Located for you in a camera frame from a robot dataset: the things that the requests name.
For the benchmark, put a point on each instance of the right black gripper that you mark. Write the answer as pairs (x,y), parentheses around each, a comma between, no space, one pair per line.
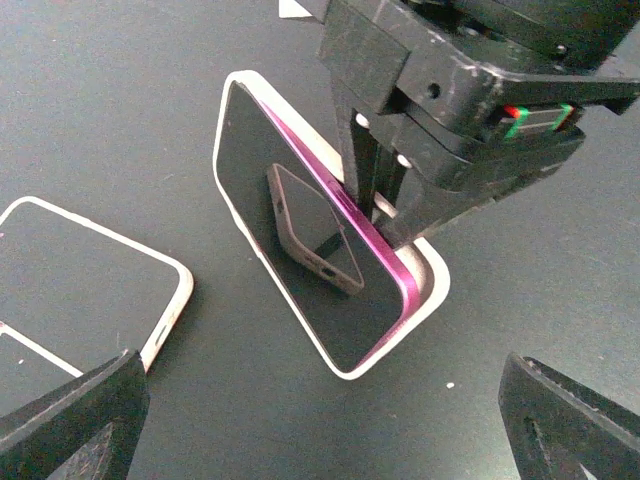
(481,98)

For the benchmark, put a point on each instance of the magenta bare phone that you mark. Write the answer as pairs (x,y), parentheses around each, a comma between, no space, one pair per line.
(320,240)

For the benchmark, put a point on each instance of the phone in lilac case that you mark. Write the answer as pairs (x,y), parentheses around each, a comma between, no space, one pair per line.
(28,370)

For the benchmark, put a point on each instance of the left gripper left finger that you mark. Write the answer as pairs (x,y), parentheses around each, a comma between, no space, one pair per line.
(88,428)

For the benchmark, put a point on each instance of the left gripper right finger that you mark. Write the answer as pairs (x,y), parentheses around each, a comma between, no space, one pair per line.
(560,429)

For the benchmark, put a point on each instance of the black table mat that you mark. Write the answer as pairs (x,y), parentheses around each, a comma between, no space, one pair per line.
(109,108)

